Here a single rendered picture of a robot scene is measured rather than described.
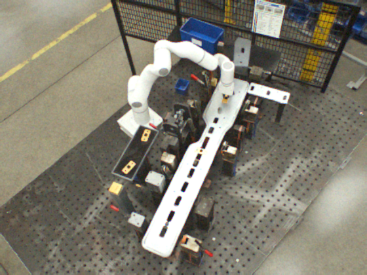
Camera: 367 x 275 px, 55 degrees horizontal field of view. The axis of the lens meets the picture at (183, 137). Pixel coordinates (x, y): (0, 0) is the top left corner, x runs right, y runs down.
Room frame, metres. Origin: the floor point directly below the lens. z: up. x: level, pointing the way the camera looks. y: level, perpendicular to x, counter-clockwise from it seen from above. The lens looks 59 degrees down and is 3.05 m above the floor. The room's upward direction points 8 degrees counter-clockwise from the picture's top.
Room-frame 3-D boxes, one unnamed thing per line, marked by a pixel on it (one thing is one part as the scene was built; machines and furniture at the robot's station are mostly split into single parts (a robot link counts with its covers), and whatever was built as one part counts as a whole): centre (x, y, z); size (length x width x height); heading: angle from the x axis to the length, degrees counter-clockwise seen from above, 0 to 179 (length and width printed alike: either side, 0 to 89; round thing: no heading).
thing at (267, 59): (2.00, -0.39, 1.02); 0.90 x 0.22 x 0.03; 59
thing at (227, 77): (1.53, -0.34, 1.28); 0.09 x 0.08 x 0.13; 0
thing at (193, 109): (1.47, -0.09, 0.88); 0.11 x 0.09 x 0.37; 59
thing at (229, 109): (1.10, -0.10, 1.00); 1.38 x 0.22 x 0.02; 149
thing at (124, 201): (0.87, 0.44, 0.92); 0.08 x 0.08 x 0.44; 59
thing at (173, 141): (1.20, 0.08, 0.89); 0.13 x 0.11 x 0.38; 59
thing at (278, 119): (1.46, -0.75, 0.84); 0.11 x 0.06 x 0.29; 59
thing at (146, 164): (1.10, 0.30, 0.92); 0.10 x 0.08 x 0.45; 149
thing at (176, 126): (1.31, 0.02, 0.94); 0.18 x 0.13 x 0.49; 149
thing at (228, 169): (1.09, -0.28, 0.87); 0.12 x 0.09 x 0.35; 59
